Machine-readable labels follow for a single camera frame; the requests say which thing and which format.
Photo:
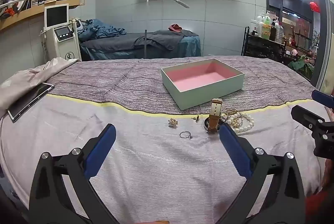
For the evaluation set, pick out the small gold stud earring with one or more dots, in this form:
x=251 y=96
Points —
x=196 y=118

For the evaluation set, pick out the light pink bedspread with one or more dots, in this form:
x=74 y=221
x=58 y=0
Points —
x=156 y=166

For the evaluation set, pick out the red garment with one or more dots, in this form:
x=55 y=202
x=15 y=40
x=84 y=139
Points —
x=319 y=205

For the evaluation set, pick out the black tablet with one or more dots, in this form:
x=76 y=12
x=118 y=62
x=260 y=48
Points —
x=28 y=102

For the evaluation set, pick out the green potted plant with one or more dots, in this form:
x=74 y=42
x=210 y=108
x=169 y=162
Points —
x=302 y=64

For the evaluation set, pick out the red cloth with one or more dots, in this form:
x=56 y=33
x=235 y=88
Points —
x=174 y=28

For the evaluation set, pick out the red hanging decoration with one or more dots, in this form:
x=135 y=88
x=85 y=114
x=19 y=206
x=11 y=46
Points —
x=315 y=7

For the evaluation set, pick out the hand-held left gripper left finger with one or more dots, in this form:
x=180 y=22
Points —
x=100 y=150

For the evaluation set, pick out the green box with pink lining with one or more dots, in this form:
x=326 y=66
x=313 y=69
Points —
x=206 y=94

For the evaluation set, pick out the white beauty machine with screen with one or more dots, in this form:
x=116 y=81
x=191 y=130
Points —
x=65 y=49

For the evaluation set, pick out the purple striped blanket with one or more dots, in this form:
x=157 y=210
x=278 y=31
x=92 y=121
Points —
x=130 y=88

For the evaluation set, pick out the black trolley cart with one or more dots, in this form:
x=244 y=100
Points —
x=263 y=46

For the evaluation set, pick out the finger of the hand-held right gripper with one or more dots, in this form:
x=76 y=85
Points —
x=323 y=98
x=305 y=115

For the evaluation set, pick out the blue crumpled blanket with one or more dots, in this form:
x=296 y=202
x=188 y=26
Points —
x=101 y=30

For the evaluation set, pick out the group of lotion bottles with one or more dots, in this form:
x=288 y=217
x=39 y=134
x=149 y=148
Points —
x=266 y=28

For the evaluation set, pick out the beige crumpled cloth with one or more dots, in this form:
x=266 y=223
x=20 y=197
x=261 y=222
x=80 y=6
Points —
x=31 y=72

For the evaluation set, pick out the gold ornate earring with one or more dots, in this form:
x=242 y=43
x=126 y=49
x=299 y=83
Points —
x=172 y=123

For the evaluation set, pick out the grey towel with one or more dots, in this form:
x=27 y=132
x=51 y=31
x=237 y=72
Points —
x=161 y=38

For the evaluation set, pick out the teal massage bed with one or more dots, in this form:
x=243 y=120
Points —
x=190 y=46

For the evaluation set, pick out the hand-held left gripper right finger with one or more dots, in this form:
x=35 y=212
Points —
x=233 y=150

